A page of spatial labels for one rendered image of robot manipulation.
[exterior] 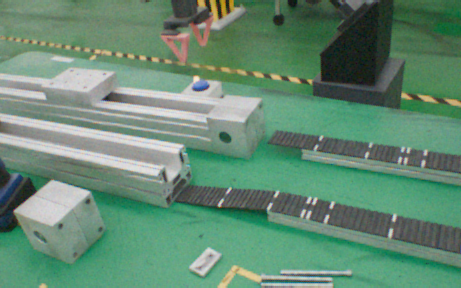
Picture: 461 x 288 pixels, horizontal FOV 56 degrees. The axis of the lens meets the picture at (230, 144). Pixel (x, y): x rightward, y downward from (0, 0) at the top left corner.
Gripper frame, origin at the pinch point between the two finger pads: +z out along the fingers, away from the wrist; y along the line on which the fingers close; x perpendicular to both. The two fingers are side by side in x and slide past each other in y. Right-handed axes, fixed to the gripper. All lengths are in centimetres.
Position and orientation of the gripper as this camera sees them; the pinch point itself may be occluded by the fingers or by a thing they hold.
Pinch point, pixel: (193, 50)
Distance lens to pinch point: 109.3
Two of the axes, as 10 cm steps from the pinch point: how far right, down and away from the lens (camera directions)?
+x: 8.9, 1.5, -4.4
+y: -4.4, 5.6, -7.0
